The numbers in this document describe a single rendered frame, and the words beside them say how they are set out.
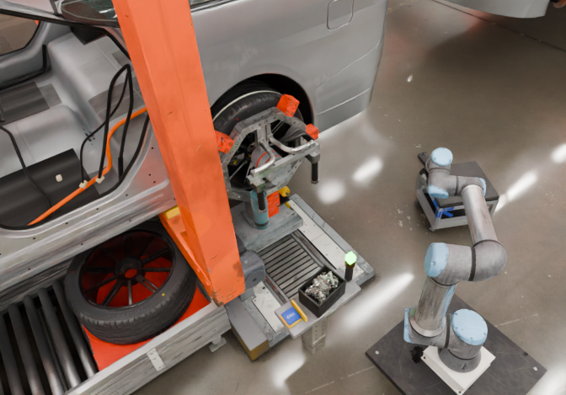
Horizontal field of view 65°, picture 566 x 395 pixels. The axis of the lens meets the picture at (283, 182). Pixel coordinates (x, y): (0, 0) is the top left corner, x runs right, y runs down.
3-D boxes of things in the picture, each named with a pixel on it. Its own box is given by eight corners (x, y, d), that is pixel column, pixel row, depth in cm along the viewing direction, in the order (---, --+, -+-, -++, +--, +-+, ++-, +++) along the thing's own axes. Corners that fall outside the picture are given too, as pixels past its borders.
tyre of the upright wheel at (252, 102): (265, 173, 296) (296, 80, 264) (285, 193, 282) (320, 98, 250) (173, 184, 254) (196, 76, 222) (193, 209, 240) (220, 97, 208)
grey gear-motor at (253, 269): (235, 248, 295) (227, 214, 270) (270, 293, 270) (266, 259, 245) (210, 262, 288) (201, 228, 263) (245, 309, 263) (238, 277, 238)
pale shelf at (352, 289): (339, 269, 240) (339, 266, 238) (361, 291, 230) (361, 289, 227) (274, 313, 223) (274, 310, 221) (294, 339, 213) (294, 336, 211)
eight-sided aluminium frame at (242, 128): (301, 168, 273) (298, 94, 235) (307, 175, 269) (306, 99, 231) (223, 210, 253) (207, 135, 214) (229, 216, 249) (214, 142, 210)
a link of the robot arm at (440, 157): (431, 165, 198) (432, 144, 201) (425, 173, 210) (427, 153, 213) (453, 168, 197) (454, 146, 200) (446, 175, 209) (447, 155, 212)
